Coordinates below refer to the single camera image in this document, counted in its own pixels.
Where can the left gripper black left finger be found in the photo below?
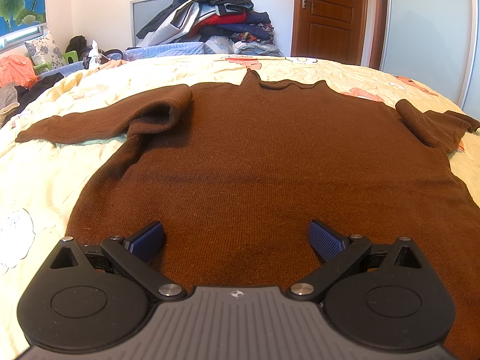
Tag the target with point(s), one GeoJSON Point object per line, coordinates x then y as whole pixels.
{"type": "Point", "coordinates": [90, 297]}

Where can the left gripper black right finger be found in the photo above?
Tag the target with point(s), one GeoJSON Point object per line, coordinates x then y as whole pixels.
{"type": "Point", "coordinates": [375, 298]}

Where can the brown knit sweater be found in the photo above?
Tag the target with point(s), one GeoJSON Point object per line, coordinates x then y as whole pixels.
{"type": "Point", "coordinates": [235, 174]}

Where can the black dark clothes heap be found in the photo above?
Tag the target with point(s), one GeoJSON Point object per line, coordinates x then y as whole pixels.
{"type": "Point", "coordinates": [15, 98]}

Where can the pile of assorted clothes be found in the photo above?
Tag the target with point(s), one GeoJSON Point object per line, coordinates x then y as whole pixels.
{"type": "Point", "coordinates": [224, 26]}

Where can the yellow floral bed quilt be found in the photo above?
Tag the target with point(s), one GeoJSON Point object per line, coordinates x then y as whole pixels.
{"type": "Point", "coordinates": [41, 182]}

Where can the green plastic stool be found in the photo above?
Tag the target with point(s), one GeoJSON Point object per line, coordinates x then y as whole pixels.
{"type": "Point", "coordinates": [67, 58]}

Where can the orange cloth bundle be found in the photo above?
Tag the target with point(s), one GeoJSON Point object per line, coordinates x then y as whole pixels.
{"type": "Point", "coordinates": [17, 69]}

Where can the floral grey white pillow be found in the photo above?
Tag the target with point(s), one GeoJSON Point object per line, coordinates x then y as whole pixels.
{"type": "Point", "coordinates": [43, 49]}

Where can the light blue quilted blanket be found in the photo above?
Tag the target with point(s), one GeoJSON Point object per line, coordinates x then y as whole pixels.
{"type": "Point", "coordinates": [131, 54]}

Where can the brown wooden door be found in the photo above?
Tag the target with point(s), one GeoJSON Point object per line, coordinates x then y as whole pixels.
{"type": "Point", "coordinates": [345, 31]}

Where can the grey framed wall panel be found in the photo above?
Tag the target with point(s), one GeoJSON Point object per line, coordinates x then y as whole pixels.
{"type": "Point", "coordinates": [142, 12]}

